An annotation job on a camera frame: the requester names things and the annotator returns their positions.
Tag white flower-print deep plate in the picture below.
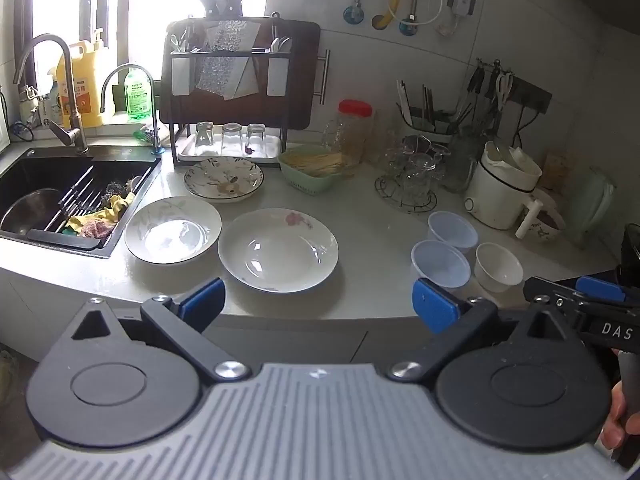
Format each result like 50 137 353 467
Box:
217 208 339 293

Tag clear glass mug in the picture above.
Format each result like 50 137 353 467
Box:
322 121 347 153

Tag textured glass board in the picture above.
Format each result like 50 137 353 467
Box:
192 20 261 101

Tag person's right hand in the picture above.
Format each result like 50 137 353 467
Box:
597 389 627 455

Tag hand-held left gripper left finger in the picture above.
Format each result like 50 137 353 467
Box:
60 278 251 386

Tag window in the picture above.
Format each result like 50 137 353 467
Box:
0 0 273 128

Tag yellow detergent jug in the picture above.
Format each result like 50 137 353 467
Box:
55 27 106 128

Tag white electric cooking pot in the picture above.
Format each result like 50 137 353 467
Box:
464 141 543 239

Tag tall steel faucet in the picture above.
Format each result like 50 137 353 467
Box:
13 34 90 155

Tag cluster of clear glass cups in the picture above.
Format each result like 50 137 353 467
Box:
382 132 451 201

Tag clear glass pitcher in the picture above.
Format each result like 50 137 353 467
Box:
442 127 483 193

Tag small steel faucet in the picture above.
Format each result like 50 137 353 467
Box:
100 64 163 153

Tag bundle of bamboo sticks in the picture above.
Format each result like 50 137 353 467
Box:
287 147 351 176

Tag patterned bowl with brown filling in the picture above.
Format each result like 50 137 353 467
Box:
530 187 568 243

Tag black kitchen sink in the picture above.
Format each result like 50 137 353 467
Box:
0 147 162 260

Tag dark brown cutting board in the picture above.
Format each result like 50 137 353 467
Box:
159 19 321 126

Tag steel bar handle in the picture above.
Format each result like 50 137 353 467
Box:
320 50 332 106

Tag translucent plastic bowl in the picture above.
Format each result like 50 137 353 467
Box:
427 211 479 254
411 240 472 291

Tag mint green kettle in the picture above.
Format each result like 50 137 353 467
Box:
565 165 618 248

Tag green white utensil holder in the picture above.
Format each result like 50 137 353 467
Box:
397 80 468 143

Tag black metal dish rack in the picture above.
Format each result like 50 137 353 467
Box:
159 12 321 168

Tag metal wire cup stand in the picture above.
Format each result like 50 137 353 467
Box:
375 172 438 214

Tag green plastic basket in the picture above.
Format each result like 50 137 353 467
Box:
277 144 358 195

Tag yellow dish cloth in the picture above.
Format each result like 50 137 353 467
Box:
67 192 136 233

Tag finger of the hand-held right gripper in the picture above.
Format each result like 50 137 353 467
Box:
523 276 591 317
576 276 640 306

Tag red-lidded clear jar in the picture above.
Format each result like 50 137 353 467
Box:
335 100 376 163

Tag dark-rimmed patterned plate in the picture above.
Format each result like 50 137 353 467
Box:
183 156 264 203

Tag black power cables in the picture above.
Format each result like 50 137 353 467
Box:
515 105 532 148

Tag white-handled scissors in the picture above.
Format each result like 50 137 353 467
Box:
495 71 516 108

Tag stainless steel basin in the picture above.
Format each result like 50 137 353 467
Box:
0 188 66 236

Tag white leaf-print plate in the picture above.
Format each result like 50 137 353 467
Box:
124 196 222 264

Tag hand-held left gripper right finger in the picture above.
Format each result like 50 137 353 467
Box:
389 278 583 387

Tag yellow paper packet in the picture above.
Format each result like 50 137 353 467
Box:
542 152 576 191

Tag pink sponge cloth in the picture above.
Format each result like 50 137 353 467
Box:
80 220 121 239

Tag hanging kitchen utensils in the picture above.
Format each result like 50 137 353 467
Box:
467 57 496 111

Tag green dish soap bottle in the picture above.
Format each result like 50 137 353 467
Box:
122 67 153 123

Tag black wall power strip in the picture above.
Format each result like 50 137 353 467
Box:
510 77 553 113

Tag steel wool scrubber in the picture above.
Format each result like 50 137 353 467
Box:
102 177 143 198

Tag black sink drain rack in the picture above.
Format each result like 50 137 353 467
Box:
27 162 153 251

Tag clear drinking glass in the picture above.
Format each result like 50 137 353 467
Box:
245 123 267 156
195 121 217 156
221 122 244 157

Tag white ceramic bowl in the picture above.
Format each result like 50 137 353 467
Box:
474 242 524 293

